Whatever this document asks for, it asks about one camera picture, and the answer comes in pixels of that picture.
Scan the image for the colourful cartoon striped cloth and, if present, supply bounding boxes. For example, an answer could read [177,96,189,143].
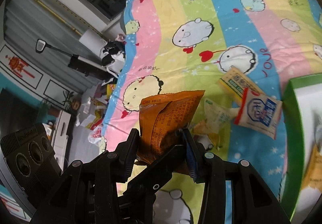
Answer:
[100,0,322,224]

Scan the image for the black lamp stand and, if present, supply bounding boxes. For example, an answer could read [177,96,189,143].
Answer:
[35,39,116,82]

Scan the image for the yellow-green cracker packet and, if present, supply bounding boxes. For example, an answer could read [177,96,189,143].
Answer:
[217,67,264,106]

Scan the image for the green white cardboard box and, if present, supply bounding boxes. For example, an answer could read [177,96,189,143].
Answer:
[280,73,321,219]

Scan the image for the black camera box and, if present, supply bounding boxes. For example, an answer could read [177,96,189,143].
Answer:
[1,123,62,216]

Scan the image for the white blue snack packet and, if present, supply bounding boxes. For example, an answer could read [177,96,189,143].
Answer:
[234,88,282,139]

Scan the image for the orange snack packet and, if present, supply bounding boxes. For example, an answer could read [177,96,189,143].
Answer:
[137,90,205,165]

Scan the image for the black white bag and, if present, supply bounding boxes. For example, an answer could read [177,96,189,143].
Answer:
[101,41,126,78]

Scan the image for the yellow snack packet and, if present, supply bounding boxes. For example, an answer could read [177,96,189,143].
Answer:
[301,145,322,192]

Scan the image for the pale green snack packet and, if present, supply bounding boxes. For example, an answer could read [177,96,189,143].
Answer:
[192,98,240,150]

